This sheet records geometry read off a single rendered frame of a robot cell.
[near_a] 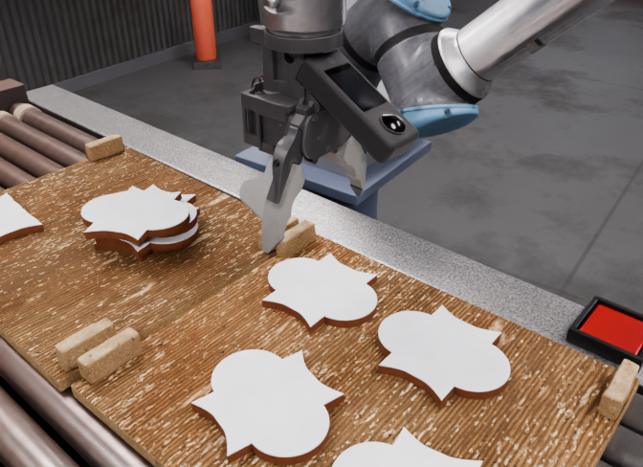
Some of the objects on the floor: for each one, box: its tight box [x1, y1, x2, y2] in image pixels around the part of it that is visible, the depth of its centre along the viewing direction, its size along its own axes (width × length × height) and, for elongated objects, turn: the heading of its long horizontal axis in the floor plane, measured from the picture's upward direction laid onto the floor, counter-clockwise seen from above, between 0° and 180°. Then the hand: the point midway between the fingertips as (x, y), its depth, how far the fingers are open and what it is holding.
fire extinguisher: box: [189, 0, 221, 70], centre depth 428 cm, size 26×27×61 cm
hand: (321, 225), depth 66 cm, fingers open, 14 cm apart
